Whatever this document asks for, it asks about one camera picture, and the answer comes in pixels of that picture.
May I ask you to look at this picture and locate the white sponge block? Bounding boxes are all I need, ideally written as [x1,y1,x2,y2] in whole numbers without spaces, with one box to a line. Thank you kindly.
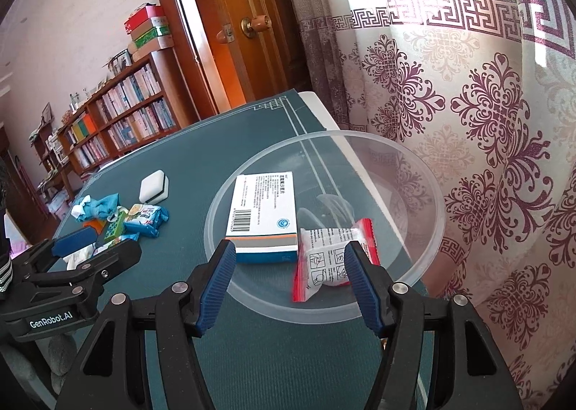
[139,170,169,205]

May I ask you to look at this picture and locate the small wooden side shelf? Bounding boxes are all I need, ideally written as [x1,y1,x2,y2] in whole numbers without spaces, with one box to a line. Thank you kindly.
[28,122,74,202]

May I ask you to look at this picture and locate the wooden bookshelf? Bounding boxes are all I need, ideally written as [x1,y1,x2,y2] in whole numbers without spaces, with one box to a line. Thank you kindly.
[58,49,198,176]

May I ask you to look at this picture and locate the white medicine box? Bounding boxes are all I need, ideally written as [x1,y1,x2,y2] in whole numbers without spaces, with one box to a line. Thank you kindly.
[225,172,298,264]

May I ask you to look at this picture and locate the stacked boxes on shelf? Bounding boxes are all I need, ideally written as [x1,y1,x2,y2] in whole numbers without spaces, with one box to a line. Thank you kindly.
[124,3,174,62]

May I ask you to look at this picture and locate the patterned curtain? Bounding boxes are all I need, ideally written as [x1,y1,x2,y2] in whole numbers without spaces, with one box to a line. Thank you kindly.
[292,0,575,409]

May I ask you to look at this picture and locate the blue cracker packet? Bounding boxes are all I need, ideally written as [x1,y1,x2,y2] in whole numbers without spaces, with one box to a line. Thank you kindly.
[123,204,170,238]

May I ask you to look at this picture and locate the orange toy brick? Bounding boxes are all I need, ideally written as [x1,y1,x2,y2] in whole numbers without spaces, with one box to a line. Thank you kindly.
[83,219,107,234]

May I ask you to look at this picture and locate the green dotted block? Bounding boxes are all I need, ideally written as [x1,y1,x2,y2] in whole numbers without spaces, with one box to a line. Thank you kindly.
[96,207,128,245]

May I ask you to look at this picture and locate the clear plastic bowl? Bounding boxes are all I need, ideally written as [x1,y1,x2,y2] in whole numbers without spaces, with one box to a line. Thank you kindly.
[204,131,445,325]

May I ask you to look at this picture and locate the blue cloth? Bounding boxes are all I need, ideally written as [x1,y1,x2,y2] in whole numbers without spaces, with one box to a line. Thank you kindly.
[71,193,119,223]

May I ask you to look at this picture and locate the red white snack packet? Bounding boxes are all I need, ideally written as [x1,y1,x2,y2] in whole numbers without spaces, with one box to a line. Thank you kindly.
[292,218,380,303]

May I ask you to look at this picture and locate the white tissue pack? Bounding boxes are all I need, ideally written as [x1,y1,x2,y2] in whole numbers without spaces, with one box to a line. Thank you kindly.
[63,243,95,271]

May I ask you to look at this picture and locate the green table mat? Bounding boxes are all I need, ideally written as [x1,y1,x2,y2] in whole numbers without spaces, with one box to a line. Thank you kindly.
[44,88,434,410]

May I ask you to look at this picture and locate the wooden door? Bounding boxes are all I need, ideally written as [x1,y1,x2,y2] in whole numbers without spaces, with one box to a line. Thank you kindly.
[159,0,311,119]

